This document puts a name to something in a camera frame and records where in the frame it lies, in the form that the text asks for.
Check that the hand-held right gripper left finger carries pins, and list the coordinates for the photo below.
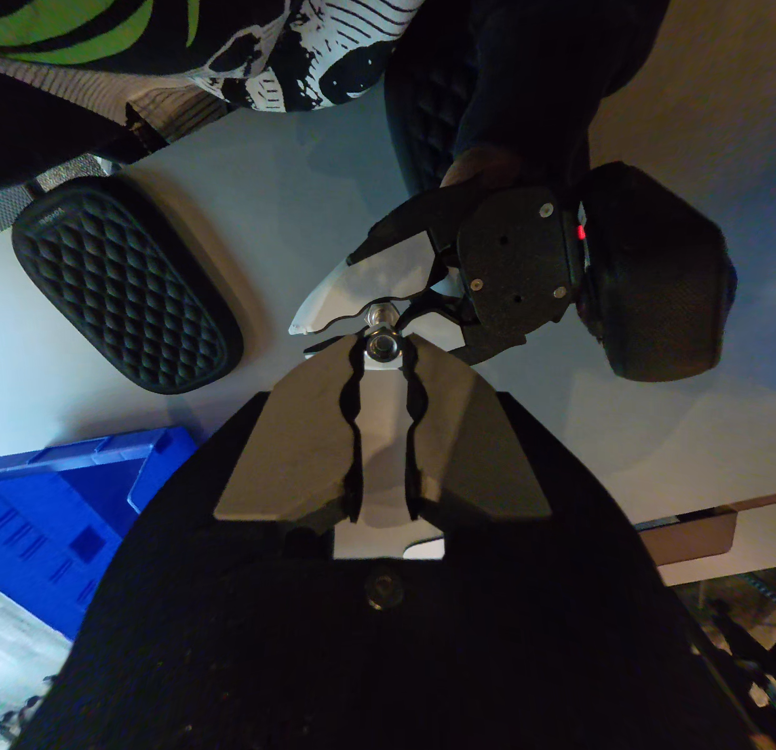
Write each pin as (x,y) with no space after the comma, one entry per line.
(291,447)

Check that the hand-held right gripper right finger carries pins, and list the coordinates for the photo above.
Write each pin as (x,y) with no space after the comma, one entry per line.
(461,435)

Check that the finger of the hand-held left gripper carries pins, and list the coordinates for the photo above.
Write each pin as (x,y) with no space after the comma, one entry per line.
(445,332)
(376,277)

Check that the silver hex nut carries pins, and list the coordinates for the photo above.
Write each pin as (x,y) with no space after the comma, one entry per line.
(381,315)

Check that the silver hex bolt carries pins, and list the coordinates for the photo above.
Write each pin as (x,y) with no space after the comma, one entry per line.
(382,345)

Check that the person's left forearm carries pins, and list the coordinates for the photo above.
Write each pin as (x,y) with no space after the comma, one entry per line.
(545,65)

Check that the person's left hand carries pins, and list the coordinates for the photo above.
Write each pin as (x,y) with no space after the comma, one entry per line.
(485,162)

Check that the black quilted wrist rest pad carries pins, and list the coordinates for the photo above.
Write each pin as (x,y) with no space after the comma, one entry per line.
(424,132)
(121,289)

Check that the blue plastic bin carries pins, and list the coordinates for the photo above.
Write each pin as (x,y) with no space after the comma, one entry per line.
(60,519)

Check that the grey mesh office chair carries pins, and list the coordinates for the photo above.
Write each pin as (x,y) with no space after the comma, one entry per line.
(54,183)

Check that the person's black printed shirt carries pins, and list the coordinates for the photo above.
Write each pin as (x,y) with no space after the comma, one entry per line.
(60,35)

